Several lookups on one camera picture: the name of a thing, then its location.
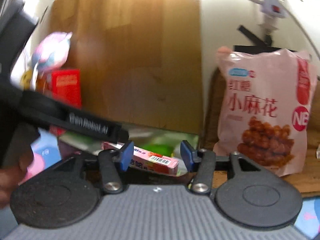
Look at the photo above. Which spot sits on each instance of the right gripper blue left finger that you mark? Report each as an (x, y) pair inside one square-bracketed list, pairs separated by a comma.
[(112, 164)]

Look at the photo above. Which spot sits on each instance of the pink candy box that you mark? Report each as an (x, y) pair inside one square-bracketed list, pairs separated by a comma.
[(144, 160)]

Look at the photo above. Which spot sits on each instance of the black cardboard storage box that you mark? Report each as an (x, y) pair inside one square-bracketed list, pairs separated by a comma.
[(70, 142)]

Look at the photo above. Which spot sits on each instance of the light green snack packet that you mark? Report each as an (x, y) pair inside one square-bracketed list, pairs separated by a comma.
[(169, 145)]

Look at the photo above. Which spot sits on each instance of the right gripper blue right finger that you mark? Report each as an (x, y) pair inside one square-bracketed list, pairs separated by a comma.
[(202, 162)]

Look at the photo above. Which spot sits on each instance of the pink blue plush toy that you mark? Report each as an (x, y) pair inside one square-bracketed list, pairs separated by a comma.
[(52, 52)]

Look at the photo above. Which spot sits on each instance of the yellow plush toy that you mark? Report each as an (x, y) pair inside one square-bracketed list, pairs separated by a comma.
[(26, 80)]

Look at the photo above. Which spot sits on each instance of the person's left hand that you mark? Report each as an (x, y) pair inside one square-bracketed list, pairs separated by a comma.
[(12, 176)]

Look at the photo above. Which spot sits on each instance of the large pink snack bag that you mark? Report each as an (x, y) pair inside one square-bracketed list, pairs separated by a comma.
[(266, 107)]

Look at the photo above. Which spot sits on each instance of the red gift bag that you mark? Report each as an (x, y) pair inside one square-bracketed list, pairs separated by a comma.
[(62, 85)]

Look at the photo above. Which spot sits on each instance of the wooden board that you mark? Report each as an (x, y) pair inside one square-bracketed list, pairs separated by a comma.
[(140, 60)]

